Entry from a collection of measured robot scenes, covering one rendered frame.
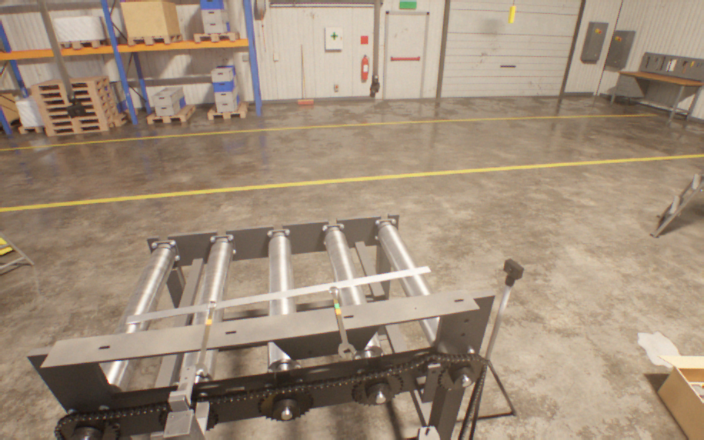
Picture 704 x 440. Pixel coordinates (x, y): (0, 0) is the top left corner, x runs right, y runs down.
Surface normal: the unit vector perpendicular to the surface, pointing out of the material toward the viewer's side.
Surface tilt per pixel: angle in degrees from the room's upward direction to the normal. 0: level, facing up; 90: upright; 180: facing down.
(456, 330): 90
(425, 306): 0
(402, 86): 90
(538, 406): 0
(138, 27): 90
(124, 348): 0
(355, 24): 90
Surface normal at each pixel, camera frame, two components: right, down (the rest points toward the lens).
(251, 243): 0.19, 0.48
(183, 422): 0.00, -0.87
